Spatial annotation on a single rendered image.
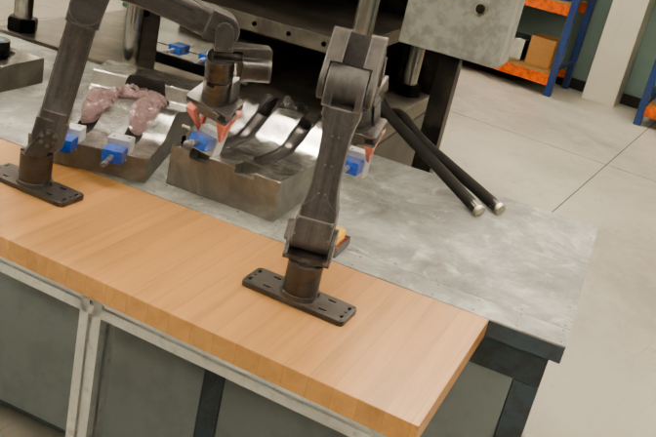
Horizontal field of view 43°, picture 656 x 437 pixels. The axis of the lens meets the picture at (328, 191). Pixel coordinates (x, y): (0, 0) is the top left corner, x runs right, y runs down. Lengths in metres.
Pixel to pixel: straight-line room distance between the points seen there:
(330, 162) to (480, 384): 0.58
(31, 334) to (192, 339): 0.90
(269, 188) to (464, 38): 0.92
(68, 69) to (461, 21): 1.19
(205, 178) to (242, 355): 0.57
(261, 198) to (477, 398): 0.59
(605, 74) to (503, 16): 5.65
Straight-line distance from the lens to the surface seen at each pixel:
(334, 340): 1.39
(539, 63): 7.91
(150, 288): 1.44
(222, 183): 1.78
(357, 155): 1.78
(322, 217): 1.41
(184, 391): 2.02
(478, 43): 2.43
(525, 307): 1.68
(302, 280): 1.44
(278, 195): 1.73
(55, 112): 1.68
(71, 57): 1.65
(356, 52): 1.42
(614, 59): 8.01
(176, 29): 2.71
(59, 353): 2.19
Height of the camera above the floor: 1.51
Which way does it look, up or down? 21 degrees down
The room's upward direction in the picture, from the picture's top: 13 degrees clockwise
